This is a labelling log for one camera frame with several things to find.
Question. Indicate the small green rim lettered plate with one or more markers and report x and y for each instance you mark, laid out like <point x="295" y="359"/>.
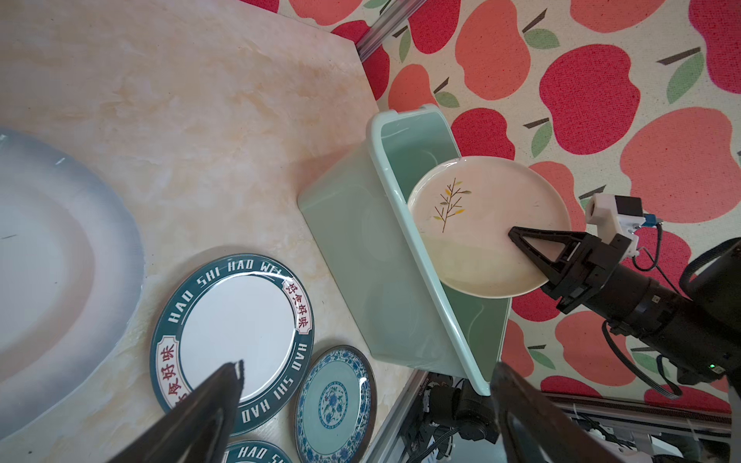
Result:
<point x="244" y="309"/>

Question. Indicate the cream plate with twig motif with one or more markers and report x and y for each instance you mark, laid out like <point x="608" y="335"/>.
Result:
<point x="464" y="209"/>

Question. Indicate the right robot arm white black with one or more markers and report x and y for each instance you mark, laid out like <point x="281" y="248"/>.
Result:
<point x="696" y="328"/>

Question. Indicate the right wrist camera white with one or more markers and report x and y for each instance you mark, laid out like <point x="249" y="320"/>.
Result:
<point x="619" y="215"/>

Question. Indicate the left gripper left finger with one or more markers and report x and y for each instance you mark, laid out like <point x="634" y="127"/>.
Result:
<point x="198" y="428"/>

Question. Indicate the teal blue patterned plate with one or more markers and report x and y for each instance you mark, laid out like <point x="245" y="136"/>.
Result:
<point x="336" y="408"/>

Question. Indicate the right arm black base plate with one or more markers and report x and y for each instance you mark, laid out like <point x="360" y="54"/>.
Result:
<point x="446" y="408"/>

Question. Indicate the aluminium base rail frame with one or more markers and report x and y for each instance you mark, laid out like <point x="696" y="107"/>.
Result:
<point x="636" y="435"/>

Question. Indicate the mint green plastic bin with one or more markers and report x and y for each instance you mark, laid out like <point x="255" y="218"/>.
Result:
<point x="358" y="215"/>

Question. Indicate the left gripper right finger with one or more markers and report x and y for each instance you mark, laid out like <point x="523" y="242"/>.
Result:
<point x="532" y="428"/>

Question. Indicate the right aluminium frame post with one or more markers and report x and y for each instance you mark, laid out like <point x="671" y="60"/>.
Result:
<point x="393" y="15"/>

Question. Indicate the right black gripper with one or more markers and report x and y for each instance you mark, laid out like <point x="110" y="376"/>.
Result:
<point x="576" y="264"/>

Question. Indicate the white fluted plate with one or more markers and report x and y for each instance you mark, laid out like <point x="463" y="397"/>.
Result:
<point x="72" y="272"/>

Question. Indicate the large green rim lettered plate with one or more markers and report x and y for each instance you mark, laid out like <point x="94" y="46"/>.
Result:
<point x="255" y="451"/>

